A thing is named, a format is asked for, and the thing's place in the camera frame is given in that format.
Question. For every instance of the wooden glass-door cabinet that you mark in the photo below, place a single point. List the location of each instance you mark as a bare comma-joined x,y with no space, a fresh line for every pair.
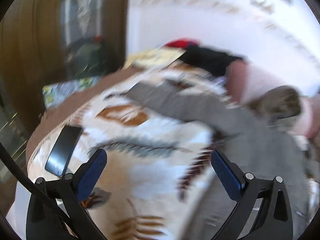
25,42

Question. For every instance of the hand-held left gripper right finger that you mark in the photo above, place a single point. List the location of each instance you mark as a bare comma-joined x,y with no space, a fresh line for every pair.
226,172

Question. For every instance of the black smartphone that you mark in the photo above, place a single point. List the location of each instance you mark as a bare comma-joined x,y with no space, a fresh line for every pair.
62,150

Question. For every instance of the grey quilted jacket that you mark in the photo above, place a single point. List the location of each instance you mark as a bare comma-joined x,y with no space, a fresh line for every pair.
250,155

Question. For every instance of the black garment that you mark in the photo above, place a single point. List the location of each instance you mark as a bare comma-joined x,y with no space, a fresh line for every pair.
207,58

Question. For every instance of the red garment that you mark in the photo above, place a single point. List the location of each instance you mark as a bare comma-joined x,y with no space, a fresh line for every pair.
180,43

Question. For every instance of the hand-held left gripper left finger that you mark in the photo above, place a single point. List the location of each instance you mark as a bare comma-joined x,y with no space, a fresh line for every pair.
93,170

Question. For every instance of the leaf print blanket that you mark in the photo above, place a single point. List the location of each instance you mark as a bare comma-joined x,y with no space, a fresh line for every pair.
155,180

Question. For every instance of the pale yellow cloth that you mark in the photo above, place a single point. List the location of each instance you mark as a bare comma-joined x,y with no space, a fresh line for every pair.
155,56

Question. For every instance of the green yellow patterned mat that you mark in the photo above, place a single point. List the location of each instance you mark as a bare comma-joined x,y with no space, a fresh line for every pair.
62,90

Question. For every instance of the pink bolster cushion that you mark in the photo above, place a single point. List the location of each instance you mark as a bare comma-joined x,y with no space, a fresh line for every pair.
246,85

